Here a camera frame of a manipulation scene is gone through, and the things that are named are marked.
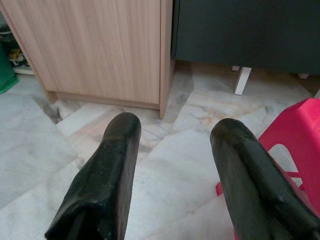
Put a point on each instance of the dark grey cabinet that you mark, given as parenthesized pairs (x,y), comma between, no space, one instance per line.
(247,32)

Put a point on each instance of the light wooden cabinet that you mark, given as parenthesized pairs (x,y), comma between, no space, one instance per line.
(100,52)

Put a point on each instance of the green plastic bin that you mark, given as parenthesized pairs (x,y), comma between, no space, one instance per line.
(6,70)

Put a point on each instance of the pink plastic stool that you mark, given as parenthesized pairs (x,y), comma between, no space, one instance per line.
(297,140)

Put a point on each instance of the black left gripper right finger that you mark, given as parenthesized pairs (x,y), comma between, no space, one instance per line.
(252,185)

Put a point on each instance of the white furniture leg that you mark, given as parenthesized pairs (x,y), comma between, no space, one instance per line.
(243,80)

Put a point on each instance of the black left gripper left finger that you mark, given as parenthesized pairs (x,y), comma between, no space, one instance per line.
(105,180)

